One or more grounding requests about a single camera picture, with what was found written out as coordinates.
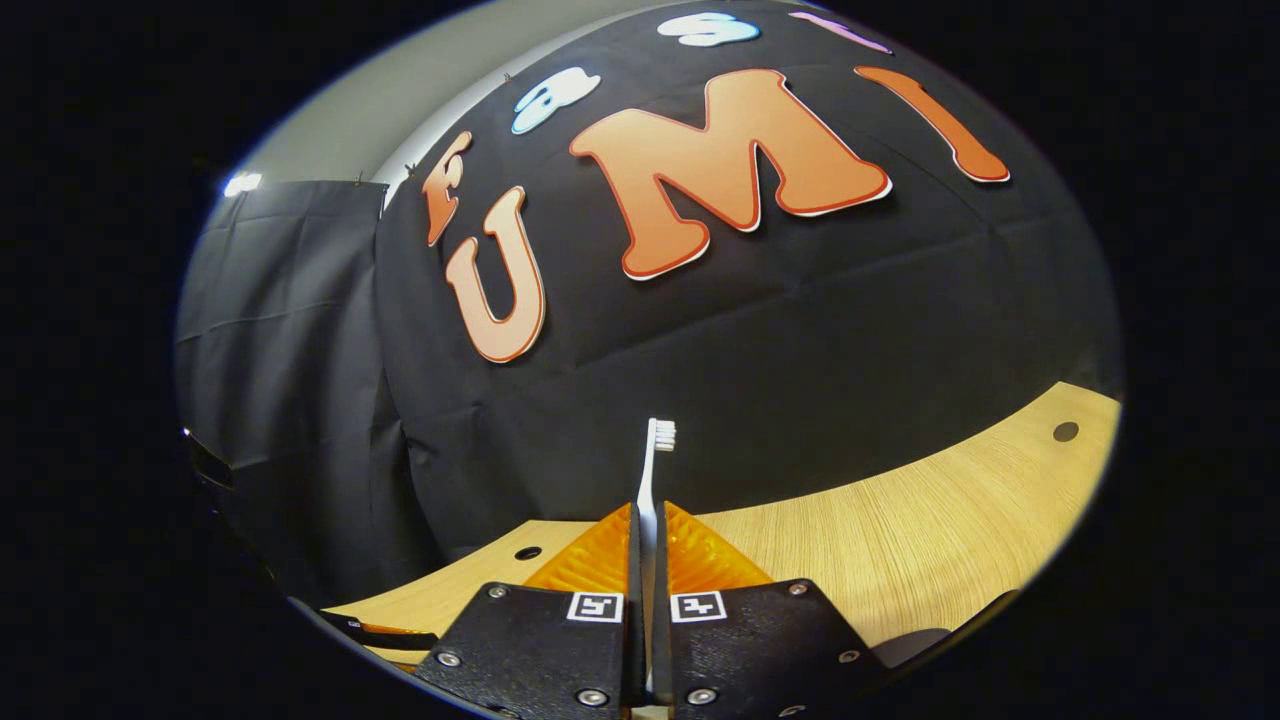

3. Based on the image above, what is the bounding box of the black side curtain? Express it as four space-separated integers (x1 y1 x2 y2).
175 180 446 606

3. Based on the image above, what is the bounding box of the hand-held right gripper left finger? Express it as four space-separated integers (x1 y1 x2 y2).
415 503 641 720

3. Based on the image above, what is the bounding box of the black backdrop cloth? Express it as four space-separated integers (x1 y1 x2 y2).
375 0 1126 561

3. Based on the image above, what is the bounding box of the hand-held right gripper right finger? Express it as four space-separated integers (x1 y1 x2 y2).
655 500 891 720

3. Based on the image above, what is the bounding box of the white toothbrush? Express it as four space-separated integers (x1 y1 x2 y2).
636 418 678 701

